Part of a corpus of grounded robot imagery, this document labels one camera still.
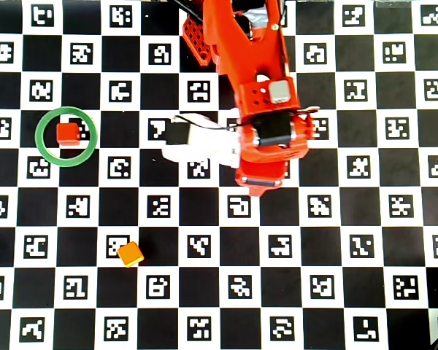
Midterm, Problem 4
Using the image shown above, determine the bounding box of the orange cube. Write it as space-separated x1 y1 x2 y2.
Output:
116 241 145 268

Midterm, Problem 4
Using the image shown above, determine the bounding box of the green ring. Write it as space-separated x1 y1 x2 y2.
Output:
34 106 99 168

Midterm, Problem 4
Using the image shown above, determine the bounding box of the silver tape patch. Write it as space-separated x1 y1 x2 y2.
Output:
245 9 270 28

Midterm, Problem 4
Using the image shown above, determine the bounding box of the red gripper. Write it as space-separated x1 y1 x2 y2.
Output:
235 111 310 198

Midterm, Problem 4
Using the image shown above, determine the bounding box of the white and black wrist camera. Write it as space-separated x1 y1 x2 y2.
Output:
161 114 242 169

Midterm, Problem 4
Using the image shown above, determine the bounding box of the grey square module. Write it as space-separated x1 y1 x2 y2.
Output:
269 79 291 103

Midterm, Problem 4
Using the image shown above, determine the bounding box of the red cube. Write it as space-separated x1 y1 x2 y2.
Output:
55 122 81 147

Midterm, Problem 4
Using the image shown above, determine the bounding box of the black white marker checkerboard mat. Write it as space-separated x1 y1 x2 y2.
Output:
0 0 438 350

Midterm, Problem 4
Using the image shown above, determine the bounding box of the grey tape strip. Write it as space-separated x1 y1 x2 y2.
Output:
374 0 412 9

